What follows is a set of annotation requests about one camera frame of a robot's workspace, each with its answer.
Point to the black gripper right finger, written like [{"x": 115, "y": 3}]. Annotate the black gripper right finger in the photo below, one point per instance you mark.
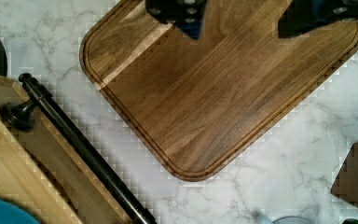
[{"x": 303, "y": 16}]

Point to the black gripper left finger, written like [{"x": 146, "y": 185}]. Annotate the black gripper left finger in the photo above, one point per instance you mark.
[{"x": 186, "y": 15}]

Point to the black drawer handle bar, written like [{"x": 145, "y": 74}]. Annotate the black drawer handle bar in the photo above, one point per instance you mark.
[{"x": 21, "y": 117}]

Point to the light wooden drawer cabinet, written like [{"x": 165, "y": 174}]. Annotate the light wooden drawer cabinet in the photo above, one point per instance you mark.
[{"x": 42, "y": 174}]

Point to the brown wooden cutting board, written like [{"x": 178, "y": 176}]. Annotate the brown wooden cutting board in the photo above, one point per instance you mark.
[{"x": 199, "y": 103}]

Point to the light blue mug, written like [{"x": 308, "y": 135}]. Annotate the light blue mug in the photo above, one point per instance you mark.
[{"x": 263, "y": 219}]

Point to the green mug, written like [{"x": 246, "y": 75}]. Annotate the green mug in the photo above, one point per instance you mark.
[{"x": 350, "y": 221}]

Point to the blue round plate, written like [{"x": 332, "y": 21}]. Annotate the blue round plate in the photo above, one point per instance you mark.
[{"x": 12, "y": 214}]

